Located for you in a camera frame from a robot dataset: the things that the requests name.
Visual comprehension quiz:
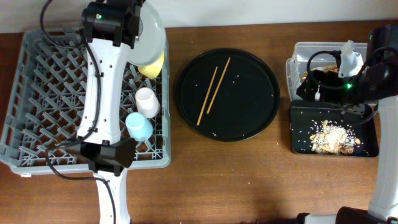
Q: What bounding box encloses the brown Nescafe Gold sachet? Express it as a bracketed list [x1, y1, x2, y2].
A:
[300, 65, 340, 80]

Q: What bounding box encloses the wooden chopstick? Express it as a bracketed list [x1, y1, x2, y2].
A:
[197, 67, 218, 126]
[206, 57, 231, 114]

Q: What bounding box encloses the yellow bowl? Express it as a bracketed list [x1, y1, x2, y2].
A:
[138, 52, 165, 79]

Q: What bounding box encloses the pink cup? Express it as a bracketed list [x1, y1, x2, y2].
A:
[135, 87, 160, 118]

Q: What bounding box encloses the grey plate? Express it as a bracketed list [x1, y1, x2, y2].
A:
[127, 1, 167, 66]

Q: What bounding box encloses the blue cup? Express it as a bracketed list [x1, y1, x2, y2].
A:
[125, 112, 153, 142]

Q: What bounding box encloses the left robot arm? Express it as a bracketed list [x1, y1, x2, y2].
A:
[67, 1, 143, 223]

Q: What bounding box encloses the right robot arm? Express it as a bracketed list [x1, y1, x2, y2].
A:
[286, 24, 397, 223]

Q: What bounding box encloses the clear plastic waste bin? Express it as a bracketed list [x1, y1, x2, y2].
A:
[286, 42, 367, 101]

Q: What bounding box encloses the grey dishwasher rack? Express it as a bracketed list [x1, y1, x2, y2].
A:
[1, 30, 171, 177]

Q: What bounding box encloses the black rectangular tray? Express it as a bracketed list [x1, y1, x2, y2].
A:
[290, 100, 379, 157]

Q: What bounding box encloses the food scraps and rice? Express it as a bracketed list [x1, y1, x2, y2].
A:
[308, 119, 363, 156]

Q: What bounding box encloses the round black tray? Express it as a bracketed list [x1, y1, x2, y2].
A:
[175, 48, 280, 142]

